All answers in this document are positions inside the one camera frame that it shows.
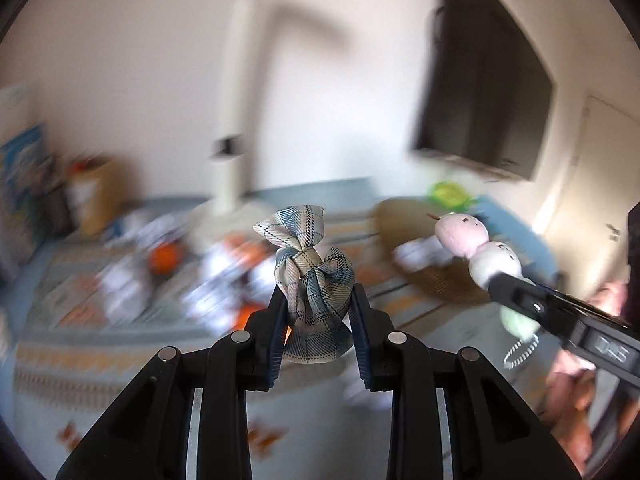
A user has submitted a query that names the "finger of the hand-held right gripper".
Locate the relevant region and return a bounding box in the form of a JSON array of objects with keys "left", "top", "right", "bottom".
[
  {"left": 536, "top": 283, "right": 634, "bottom": 328},
  {"left": 486, "top": 271, "right": 582, "bottom": 347}
]

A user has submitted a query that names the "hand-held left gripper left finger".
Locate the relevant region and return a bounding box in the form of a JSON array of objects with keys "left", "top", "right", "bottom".
[{"left": 55, "top": 285, "right": 288, "bottom": 480}]

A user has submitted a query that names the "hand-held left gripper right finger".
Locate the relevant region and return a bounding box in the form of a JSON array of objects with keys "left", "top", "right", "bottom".
[{"left": 349, "top": 284, "right": 582, "bottom": 480}]

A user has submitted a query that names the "orange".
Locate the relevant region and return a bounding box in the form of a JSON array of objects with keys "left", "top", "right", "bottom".
[
  {"left": 231, "top": 304, "right": 264, "bottom": 331},
  {"left": 149, "top": 243, "right": 183, "bottom": 276}
]

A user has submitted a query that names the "gold ribbed bowl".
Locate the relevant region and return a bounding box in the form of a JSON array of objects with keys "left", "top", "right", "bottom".
[{"left": 375, "top": 198, "right": 503, "bottom": 304}]

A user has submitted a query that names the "pastel plush caterpillar toy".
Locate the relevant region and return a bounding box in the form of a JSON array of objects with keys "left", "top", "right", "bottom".
[{"left": 433, "top": 211, "right": 542, "bottom": 370}]

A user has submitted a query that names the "plaid cloth bundle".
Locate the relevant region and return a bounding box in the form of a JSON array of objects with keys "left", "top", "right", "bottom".
[{"left": 252, "top": 203, "right": 357, "bottom": 364}]

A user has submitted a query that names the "person's right hand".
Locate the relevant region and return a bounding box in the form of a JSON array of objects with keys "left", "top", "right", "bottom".
[{"left": 542, "top": 350, "right": 627, "bottom": 467}]

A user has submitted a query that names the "green tissue pack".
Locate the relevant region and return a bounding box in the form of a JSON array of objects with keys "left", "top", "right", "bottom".
[{"left": 426, "top": 181, "right": 482, "bottom": 212}]

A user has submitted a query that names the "white door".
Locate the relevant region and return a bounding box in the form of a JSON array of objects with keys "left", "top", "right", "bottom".
[{"left": 542, "top": 91, "right": 640, "bottom": 283}]

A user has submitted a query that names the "patterned woven mat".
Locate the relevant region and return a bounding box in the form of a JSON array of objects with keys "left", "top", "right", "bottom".
[{"left": 12, "top": 204, "right": 551, "bottom": 480}]

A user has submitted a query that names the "black monitor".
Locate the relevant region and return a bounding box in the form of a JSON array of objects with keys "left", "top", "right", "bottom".
[{"left": 411, "top": 0, "right": 557, "bottom": 182}]

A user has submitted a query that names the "tan pen holder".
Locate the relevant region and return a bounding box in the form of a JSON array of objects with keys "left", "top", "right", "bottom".
[{"left": 69, "top": 156, "right": 127, "bottom": 237}]

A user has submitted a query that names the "white desk lamp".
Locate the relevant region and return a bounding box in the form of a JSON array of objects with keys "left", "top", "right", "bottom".
[{"left": 192, "top": 0, "right": 348, "bottom": 256}]

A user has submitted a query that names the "row of upright books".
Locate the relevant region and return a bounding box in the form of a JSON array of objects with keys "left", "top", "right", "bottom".
[{"left": 0, "top": 81, "right": 52, "bottom": 267}]

